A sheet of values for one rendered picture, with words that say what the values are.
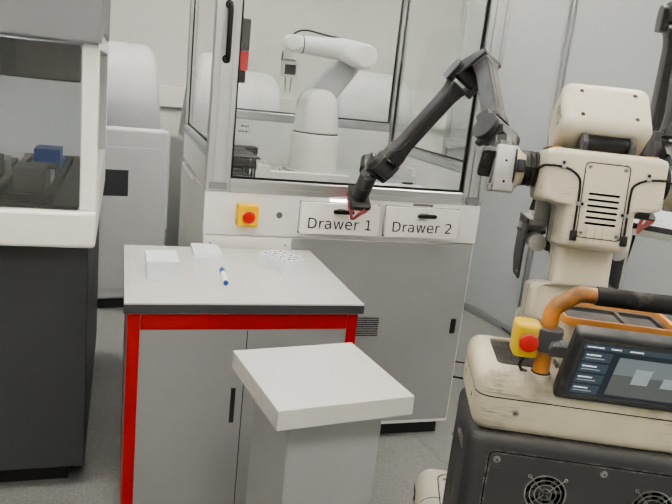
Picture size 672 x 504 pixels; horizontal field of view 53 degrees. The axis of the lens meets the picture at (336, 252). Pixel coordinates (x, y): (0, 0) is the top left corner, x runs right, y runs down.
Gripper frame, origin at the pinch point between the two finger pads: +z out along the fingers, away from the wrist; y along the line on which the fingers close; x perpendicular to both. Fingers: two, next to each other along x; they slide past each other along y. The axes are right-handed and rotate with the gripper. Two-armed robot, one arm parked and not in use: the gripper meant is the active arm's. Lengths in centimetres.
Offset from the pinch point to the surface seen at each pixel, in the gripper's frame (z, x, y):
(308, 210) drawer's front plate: 1.8, 14.9, 2.1
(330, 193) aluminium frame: -2.3, 7.3, 7.0
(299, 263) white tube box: -5.3, 23.5, -27.1
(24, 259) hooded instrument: 6, 102, -21
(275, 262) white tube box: -4.6, 30.8, -26.7
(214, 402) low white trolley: 3, 50, -69
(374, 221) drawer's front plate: 3.6, -9.7, 0.8
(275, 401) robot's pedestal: -53, 48, -98
